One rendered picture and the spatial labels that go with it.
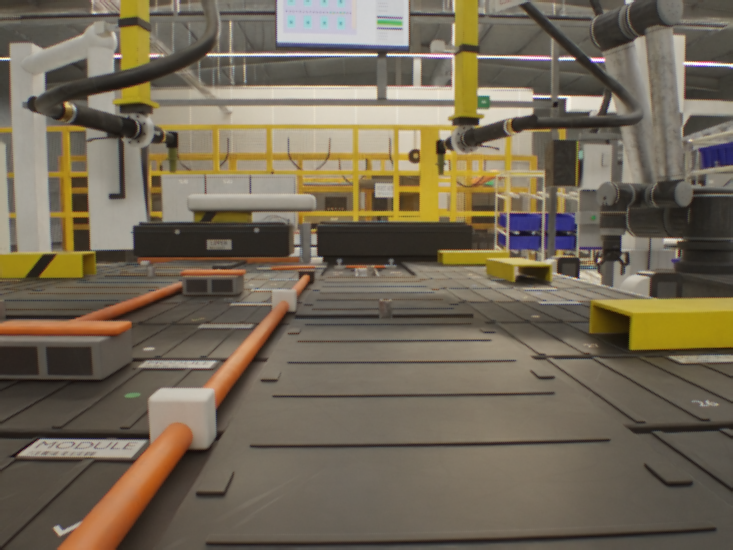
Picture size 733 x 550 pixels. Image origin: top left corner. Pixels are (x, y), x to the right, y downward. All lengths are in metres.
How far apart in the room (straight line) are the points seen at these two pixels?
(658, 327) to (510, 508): 0.30
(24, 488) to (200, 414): 0.07
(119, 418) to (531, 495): 0.20
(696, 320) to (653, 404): 0.16
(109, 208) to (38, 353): 3.43
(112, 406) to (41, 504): 0.11
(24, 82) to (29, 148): 0.51
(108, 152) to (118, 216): 0.41
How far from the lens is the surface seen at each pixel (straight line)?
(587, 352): 0.45
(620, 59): 2.64
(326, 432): 0.25
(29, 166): 4.95
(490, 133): 1.53
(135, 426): 0.30
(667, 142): 2.48
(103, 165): 3.82
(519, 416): 0.28
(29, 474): 0.26
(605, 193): 2.47
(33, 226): 4.92
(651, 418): 0.32
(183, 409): 0.25
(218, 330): 0.52
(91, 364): 0.38
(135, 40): 1.52
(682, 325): 0.49
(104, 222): 3.81
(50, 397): 0.36
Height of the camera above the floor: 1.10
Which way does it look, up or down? 5 degrees down
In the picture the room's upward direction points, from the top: straight up
